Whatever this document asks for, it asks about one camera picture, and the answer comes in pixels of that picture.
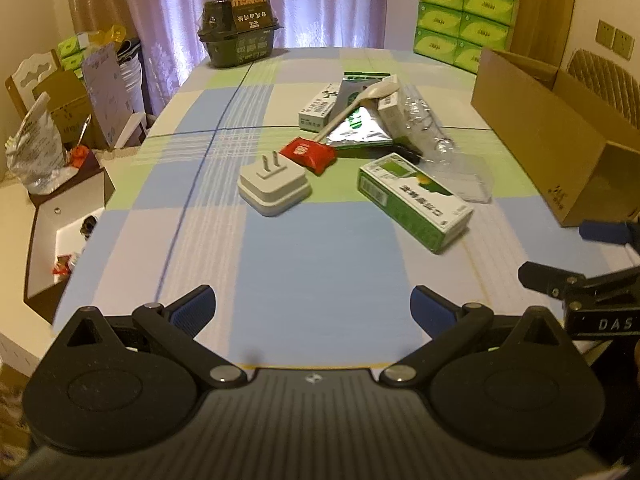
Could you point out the dark green noodle bowl box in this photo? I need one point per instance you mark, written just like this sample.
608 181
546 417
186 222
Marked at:
236 32

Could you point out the wire rack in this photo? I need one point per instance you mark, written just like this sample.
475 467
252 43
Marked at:
421 132

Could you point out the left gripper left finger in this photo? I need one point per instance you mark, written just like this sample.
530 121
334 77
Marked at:
173 329

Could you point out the silver foil pouch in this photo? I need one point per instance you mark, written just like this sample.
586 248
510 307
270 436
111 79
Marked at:
362 128

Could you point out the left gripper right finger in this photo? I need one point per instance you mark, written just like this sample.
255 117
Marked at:
453 331

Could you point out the checked tablecloth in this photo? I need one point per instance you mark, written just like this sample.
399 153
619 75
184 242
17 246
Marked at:
326 283

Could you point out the long white medicine box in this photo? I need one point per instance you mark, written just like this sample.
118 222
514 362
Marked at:
314 116

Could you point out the clear plastic tray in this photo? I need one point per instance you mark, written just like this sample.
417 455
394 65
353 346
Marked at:
466 175

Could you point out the purple curtain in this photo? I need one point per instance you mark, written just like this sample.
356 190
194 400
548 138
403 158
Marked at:
175 35

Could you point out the white green tablet box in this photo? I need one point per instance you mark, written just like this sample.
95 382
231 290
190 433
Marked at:
392 112

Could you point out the red snack packet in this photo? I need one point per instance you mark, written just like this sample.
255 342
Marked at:
313 156

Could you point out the white plastic spoon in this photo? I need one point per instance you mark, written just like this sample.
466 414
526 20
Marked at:
376 91

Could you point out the white power plug adapter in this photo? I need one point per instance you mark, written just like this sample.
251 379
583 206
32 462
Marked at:
273 183

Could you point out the green tissue pack stack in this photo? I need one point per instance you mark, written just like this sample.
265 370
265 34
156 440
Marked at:
456 32

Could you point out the green white spray medicine box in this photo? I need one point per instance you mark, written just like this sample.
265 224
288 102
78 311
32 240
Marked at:
422 206

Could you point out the brown white open box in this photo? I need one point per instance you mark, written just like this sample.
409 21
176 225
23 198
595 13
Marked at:
58 234

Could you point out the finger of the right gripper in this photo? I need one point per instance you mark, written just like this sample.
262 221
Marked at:
618 233
618 289

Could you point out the white chair back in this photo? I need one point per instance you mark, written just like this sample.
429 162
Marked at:
22 83

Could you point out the brown padded chair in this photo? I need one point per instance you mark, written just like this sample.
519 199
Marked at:
608 81

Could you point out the crumpled silver plastic bag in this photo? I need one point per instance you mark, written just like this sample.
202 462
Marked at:
36 154

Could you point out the large cardboard box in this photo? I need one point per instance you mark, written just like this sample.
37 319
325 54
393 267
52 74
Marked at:
579 151

